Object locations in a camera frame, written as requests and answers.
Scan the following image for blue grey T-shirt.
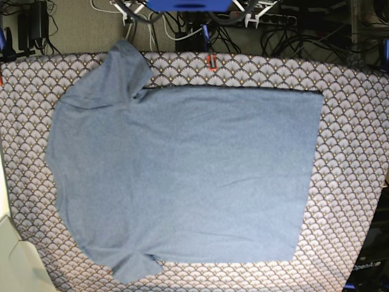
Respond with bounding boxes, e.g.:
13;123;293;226
45;41;324;283

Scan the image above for red black clamp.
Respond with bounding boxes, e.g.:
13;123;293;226
206;54;218;71

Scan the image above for blue box overhead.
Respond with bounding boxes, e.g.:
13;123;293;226
146;0;232;12

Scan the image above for black power strip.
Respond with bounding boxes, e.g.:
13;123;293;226
227;12;298;29

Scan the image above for fan patterned table cloth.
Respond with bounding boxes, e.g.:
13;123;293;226
1;52;388;291

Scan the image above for black power adapter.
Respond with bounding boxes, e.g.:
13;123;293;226
17;1;49;51

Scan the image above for black OpenArm base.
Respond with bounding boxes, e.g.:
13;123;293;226
343;186;388;291

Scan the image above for white cable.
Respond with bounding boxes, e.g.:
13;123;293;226
90;0;204;51

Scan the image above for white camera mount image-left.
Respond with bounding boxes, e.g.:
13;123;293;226
110;0;152;24

